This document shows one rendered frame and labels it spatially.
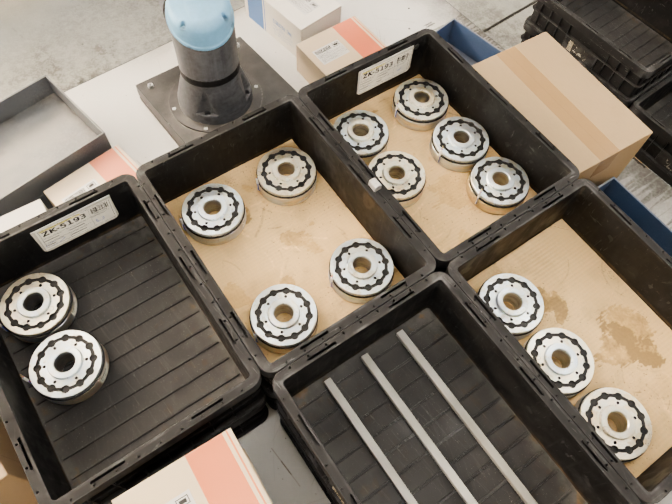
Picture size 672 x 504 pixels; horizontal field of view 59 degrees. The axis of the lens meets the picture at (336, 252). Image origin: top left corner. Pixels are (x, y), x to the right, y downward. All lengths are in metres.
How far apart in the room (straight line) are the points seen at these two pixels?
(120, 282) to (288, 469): 0.40
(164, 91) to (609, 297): 0.94
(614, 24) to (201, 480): 1.73
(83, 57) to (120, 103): 1.19
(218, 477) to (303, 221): 0.44
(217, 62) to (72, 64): 1.45
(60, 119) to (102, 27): 1.37
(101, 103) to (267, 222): 0.54
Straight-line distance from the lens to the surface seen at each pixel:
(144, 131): 1.34
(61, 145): 1.29
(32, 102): 1.38
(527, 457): 0.94
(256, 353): 0.82
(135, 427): 0.93
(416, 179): 1.05
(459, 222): 1.05
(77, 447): 0.94
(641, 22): 2.11
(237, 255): 0.99
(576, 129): 1.20
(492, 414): 0.94
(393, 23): 1.54
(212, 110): 1.23
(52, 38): 2.69
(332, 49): 1.35
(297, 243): 1.00
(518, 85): 1.23
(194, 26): 1.12
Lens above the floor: 1.70
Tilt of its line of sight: 62 degrees down
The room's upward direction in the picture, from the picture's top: 5 degrees clockwise
